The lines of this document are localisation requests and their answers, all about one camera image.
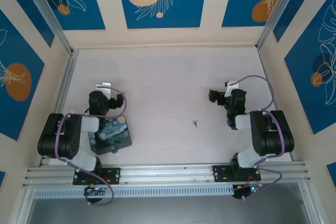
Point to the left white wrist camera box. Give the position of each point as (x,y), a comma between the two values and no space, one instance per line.
(104,87)

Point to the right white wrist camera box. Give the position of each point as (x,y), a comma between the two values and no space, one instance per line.
(232,84)

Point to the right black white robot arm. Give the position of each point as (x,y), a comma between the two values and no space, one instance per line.
(273,134)

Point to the grey metal sheet panel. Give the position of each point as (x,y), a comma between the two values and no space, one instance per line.
(168,211)

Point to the starry night painted box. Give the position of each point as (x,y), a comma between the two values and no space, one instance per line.
(118,129)

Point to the aluminium table side rail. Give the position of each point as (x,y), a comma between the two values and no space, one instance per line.
(67,82)
(263,64)

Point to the blue floral wall poster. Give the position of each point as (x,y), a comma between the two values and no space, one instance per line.
(86,11)
(31,16)
(183,11)
(302,11)
(302,90)
(236,3)
(15,116)

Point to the aluminium mounting rail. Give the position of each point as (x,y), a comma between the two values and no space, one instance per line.
(168,172)

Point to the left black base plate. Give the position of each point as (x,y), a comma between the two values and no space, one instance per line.
(114,175)

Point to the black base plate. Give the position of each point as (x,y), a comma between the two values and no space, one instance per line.
(114,175)
(221,172)

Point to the aluminium frame post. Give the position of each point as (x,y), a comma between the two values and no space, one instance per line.
(278,11)
(47,11)

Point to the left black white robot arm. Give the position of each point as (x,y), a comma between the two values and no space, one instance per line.
(65,134)

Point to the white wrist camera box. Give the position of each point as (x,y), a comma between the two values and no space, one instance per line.
(104,87)
(232,84)

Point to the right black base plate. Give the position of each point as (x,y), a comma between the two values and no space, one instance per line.
(221,172)

